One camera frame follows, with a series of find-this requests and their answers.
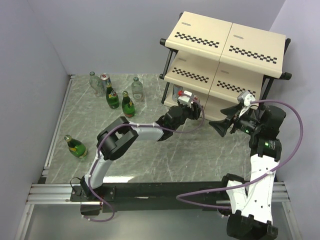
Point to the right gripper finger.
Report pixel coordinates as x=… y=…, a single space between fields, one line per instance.
x=221 y=126
x=231 y=111

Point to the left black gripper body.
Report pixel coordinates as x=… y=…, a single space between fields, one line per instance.
x=188 y=112

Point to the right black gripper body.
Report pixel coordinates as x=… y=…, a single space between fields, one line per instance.
x=246 y=124

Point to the Red Bull can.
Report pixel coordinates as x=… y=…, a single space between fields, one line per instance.
x=175 y=92

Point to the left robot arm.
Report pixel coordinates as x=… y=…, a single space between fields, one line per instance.
x=116 y=139

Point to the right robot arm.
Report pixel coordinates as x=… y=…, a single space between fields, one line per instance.
x=250 y=217

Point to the beige checkered shelf rack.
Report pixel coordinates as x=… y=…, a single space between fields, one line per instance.
x=218 y=60

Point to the clear glass bottle middle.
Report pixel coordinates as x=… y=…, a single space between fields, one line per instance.
x=137 y=89

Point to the clear glass bottle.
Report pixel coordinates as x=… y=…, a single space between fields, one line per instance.
x=96 y=84
x=137 y=89

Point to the green Perrier bottle front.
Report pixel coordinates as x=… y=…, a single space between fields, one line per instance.
x=127 y=105

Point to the black base beam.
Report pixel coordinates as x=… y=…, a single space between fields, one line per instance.
x=148 y=196

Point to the green Perrier bottle tall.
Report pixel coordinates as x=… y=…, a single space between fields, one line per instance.
x=112 y=97

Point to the silver can red tab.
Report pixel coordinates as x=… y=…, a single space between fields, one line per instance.
x=105 y=79

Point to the clear glass bottle far left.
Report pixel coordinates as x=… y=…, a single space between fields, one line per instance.
x=96 y=84

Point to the green bottle near left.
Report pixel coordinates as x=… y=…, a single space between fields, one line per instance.
x=76 y=147

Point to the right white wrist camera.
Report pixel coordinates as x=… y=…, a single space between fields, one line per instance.
x=245 y=99

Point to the aluminium frame rail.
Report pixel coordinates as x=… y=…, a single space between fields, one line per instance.
x=41 y=193

